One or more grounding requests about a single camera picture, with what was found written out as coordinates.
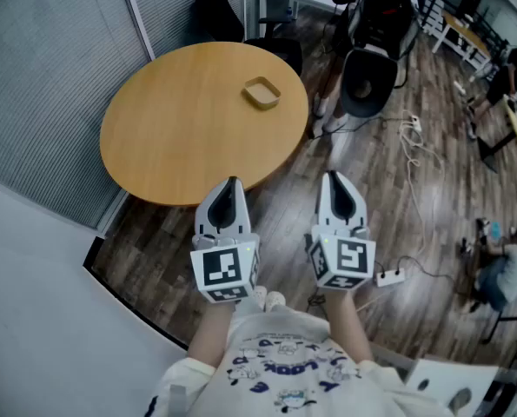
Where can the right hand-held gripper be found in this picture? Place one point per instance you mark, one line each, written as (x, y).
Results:
(342, 261)

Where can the person's right forearm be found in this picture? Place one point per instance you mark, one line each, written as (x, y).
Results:
(347, 324)

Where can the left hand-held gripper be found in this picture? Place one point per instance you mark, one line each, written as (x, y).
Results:
(221, 269)

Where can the person's left forearm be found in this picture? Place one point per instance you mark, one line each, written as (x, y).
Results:
(210, 332)

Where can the white power strip with plugs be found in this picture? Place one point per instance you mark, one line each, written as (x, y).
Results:
(389, 277)

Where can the grey window blinds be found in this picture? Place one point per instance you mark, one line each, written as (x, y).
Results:
(45, 94)

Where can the round wooden table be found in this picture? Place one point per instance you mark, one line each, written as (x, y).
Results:
(184, 124)

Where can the person's white printed shirt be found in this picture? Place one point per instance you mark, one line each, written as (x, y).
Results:
(293, 372)

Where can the white cardboard box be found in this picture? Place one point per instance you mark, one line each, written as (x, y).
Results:
(451, 382)

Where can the person's white shoe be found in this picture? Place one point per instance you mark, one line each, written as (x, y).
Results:
(275, 300)
(259, 297)

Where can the black office chair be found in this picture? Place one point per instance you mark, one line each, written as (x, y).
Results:
(223, 20)

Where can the shallow wooden container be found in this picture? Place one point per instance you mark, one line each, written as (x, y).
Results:
(261, 91)

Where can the white desk with wooden top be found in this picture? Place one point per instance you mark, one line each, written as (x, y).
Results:
(464, 33)

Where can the grey shell chair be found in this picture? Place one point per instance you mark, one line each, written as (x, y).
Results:
(366, 81)

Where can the small white power strip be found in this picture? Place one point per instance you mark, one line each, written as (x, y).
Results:
(415, 123)

